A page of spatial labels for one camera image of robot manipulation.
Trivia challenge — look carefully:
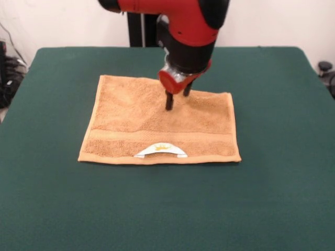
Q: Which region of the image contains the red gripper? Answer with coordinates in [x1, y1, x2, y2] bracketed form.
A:
[159, 59, 213, 111]

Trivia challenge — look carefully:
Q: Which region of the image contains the tan terry towel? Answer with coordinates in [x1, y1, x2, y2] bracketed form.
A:
[77, 74, 242, 166]

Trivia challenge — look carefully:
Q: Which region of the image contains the dark green table cloth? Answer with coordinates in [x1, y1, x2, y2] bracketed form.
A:
[0, 46, 335, 251]

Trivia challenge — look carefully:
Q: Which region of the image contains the black office chair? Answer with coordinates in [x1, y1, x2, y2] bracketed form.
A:
[317, 61, 335, 99]

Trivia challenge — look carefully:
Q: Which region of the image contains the black electronics box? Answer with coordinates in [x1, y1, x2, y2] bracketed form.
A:
[0, 40, 7, 86]

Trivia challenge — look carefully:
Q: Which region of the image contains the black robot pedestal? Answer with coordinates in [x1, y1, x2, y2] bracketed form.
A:
[127, 12, 160, 48]

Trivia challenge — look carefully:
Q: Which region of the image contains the black cable bundle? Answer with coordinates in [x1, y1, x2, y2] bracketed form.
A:
[1, 56, 28, 108]

